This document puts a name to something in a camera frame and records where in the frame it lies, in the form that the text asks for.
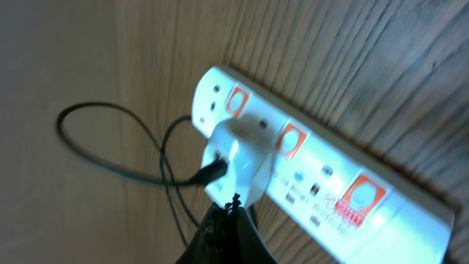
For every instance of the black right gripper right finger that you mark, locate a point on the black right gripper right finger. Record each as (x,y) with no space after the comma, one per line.
(242,243)

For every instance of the white power strip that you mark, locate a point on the white power strip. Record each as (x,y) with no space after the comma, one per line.
(359,210)

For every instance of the white charger plug adapter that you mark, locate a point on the white charger plug adapter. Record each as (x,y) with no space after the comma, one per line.
(247,150)

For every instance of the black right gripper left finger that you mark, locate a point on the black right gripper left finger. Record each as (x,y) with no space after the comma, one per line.
(208,244)

